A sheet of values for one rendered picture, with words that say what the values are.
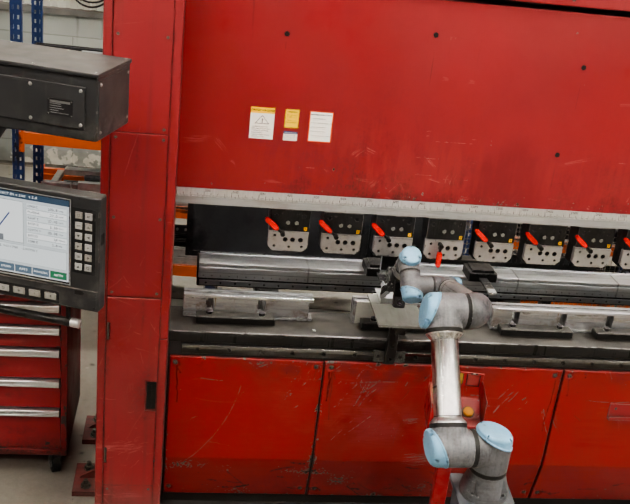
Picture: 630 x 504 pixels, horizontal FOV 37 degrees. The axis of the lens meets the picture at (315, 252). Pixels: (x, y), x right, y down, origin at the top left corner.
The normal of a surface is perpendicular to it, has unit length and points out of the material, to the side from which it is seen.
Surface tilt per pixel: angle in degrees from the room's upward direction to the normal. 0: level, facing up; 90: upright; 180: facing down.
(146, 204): 90
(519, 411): 90
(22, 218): 90
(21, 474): 0
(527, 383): 90
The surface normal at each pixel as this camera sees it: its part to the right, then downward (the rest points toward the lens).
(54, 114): -0.19, 0.36
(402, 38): 0.11, 0.40
